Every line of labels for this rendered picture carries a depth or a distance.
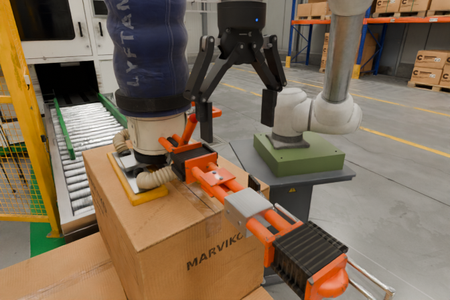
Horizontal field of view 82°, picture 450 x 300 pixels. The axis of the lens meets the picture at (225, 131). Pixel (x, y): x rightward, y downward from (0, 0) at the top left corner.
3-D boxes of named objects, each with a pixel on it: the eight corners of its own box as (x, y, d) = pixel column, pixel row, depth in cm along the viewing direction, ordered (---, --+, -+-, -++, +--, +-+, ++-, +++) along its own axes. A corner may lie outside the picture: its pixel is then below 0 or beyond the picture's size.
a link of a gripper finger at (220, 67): (246, 47, 40) (241, 41, 40) (206, 106, 40) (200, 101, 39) (232, 45, 43) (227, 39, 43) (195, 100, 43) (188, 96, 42)
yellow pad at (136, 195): (106, 157, 94) (104, 144, 93) (134, 150, 100) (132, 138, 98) (132, 207, 68) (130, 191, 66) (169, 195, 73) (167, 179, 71)
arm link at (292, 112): (274, 124, 143) (277, 84, 135) (309, 128, 136) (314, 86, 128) (268, 134, 129) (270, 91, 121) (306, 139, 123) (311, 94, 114)
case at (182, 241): (100, 233, 114) (81, 151, 99) (181, 199, 136) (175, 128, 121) (156, 365, 69) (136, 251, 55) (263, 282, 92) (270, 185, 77)
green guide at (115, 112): (98, 99, 320) (97, 92, 317) (107, 98, 326) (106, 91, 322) (139, 144, 198) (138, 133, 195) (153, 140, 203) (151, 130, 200)
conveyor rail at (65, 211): (47, 119, 296) (42, 103, 289) (52, 118, 299) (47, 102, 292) (69, 256, 119) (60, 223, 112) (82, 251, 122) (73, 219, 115)
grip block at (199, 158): (169, 169, 66) (168, 148, 64) (203, 159, 71) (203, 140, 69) (184, 185, 60) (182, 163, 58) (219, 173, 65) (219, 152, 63)
